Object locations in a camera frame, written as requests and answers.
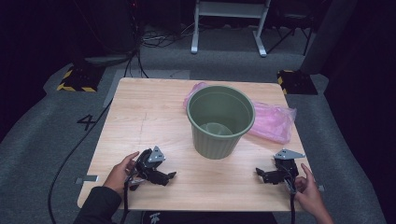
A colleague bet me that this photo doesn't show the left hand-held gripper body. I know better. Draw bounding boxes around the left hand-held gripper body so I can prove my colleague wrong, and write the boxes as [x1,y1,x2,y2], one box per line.
[134,145,167,187]

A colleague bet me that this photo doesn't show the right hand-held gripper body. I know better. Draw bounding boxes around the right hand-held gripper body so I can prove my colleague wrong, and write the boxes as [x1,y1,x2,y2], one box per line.
[273,148,306,185]

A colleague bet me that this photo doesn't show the pink plastic bag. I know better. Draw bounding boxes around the pink plastic bag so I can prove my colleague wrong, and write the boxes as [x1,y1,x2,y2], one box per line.
[182,81,298,146]

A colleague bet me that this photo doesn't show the green plastic bin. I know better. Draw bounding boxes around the green plastic bin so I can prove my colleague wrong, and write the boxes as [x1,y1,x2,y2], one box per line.
[186,85,257,161]

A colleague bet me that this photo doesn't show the person's left hand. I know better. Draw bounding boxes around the person's left hand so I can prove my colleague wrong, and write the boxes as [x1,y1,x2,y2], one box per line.
[103,151,140,197]

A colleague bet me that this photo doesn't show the person's right hand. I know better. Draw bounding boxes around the person's right hand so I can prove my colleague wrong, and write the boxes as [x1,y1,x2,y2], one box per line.
[293,163,325,216]

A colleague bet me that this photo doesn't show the grey tape piece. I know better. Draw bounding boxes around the grey tape piece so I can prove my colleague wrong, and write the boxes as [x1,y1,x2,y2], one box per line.
[75,175,100,186]

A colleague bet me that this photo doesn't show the black yellow striped base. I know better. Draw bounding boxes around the black yellow striped base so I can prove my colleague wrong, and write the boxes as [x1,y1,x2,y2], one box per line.
[276,69,318,96]
[56,64,106,93]

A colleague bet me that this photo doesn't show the black tripod legs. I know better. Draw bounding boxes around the black tripod legs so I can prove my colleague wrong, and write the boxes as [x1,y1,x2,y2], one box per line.
[266,12,314,57]

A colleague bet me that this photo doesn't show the grey curtain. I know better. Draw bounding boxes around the grey curtain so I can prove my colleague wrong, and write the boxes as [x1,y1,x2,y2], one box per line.
[299,0,360,76]

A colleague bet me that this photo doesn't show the white metal stand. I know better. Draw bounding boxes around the white metal stand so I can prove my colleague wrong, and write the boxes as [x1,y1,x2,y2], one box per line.
[191,0,272,58]

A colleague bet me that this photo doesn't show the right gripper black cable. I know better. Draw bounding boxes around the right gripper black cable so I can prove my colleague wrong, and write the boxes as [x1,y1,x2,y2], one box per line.
[286,174,297,224]

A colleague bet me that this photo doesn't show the long black floor cable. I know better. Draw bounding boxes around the long black floor cable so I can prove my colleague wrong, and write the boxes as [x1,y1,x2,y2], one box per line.
[47,98,114,224]

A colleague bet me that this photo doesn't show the bundle of floor cables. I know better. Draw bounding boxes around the bundle of floor cables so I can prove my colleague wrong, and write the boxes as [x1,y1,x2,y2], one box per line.
[123,0,195,79]

